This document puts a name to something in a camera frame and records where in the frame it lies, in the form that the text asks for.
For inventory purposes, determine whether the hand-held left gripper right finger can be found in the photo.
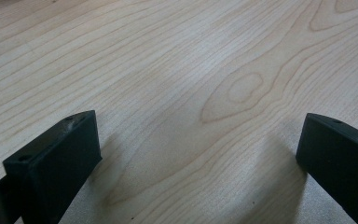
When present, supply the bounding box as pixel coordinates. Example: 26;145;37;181
295;112;358;224

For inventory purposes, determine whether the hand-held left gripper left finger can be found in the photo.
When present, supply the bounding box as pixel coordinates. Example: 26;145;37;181
2;109;103;224

